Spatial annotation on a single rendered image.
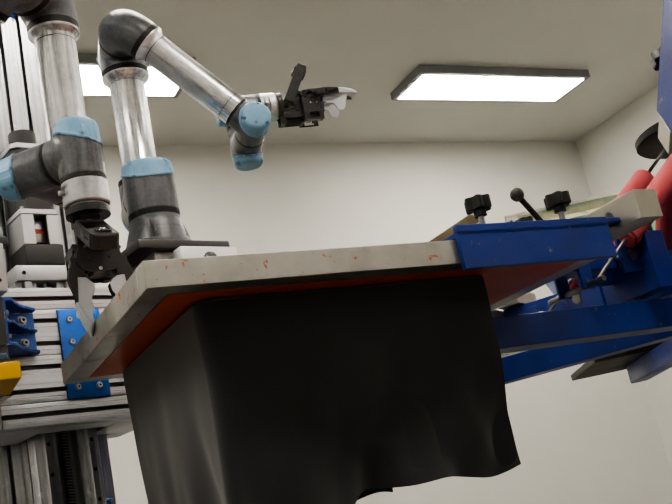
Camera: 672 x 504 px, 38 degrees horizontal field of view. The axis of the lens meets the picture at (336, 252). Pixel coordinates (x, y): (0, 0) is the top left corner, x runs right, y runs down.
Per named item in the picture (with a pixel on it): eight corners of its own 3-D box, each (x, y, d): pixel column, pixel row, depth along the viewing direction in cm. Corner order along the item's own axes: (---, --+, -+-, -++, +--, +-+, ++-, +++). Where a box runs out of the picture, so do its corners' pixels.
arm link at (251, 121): (120, -19, 230) (284, 108, 230) (118, 6, 240) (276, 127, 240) (87, 12, 226) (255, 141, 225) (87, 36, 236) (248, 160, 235)
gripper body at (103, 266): (114, 287, 161) (104, 219, 164) (126, 271, 154) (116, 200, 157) (67, 291, 157) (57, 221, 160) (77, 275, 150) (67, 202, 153)
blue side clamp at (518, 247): (466, 268, 145) (455, 224, 147) (448, 278, 150) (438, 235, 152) (617, 256, 159) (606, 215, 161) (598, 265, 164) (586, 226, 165)
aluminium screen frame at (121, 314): (146, 288, 124) (142, 260, 125) (63, 384, 174) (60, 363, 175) (613, 251, 161) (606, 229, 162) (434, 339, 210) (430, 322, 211)
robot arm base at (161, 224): (114, 267, 218) (108, 225, 220) (174, 267, 227) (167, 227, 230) (145, 244, 207) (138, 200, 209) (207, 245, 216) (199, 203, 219)
